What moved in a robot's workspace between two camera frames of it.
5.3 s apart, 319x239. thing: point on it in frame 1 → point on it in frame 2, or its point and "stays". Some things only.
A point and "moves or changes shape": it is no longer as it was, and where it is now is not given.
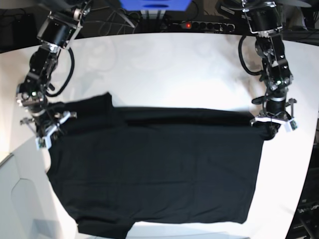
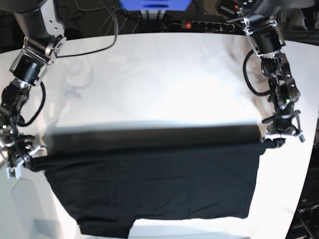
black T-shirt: [113, 168] moves or changes shape
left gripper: [45, 123] → [18, 150]
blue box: [155, 5] stays
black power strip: [208, 26] stays
